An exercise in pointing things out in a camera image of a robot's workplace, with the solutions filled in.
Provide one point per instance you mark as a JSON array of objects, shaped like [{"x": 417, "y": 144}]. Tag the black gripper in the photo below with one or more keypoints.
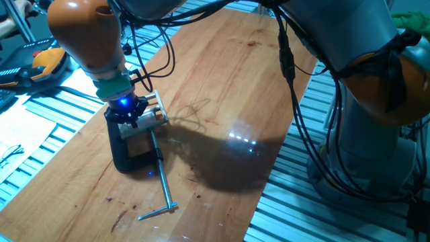
[{"x": 129, "y": 107}]

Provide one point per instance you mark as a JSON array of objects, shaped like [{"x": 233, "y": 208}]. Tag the small wooden window frame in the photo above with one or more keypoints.
[{"x": 161, "y": 109}]

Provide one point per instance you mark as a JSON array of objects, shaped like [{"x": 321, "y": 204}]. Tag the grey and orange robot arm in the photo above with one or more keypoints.
[{"x": 352, "y": 27}]

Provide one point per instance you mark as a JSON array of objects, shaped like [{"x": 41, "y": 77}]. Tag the person's bare forearm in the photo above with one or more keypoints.
[{"x": 6, "y": 27}]

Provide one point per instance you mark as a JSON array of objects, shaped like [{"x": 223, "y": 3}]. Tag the person's bare hand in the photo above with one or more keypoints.
[{"x": 23, "y": 8}]

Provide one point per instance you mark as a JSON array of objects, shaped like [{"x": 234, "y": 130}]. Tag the black C-clamp with steel screw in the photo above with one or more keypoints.
[{"x": 119, "y": 151}]

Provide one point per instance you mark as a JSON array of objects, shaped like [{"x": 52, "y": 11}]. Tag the white paper sheet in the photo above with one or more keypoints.
[
  {"x": 80, "y": 84},
  {"x": 27, "y": 134}
]

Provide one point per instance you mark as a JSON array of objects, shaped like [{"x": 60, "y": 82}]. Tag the glossy brown wooden board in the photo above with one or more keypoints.
[{"x": 218, "y": 84}]

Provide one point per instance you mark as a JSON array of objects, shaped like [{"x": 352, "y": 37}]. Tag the orange and black teach pendant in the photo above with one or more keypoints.
[{"x": 43, "y": 64}]

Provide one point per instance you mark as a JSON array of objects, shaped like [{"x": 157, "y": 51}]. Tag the thin-framed eyeglasses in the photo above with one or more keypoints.
[{"x": 16, "y": 150}]

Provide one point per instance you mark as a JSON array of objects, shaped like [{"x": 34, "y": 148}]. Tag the black computer keyboard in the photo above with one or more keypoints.
[{"x": 6, "y": 98}]

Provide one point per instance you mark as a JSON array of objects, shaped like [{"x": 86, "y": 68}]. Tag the grey metal strut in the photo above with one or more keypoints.
[{"x": 20, "y": 23}]

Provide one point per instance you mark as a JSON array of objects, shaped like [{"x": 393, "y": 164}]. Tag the green cloth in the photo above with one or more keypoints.
[{"x": 413, "y": 20}]

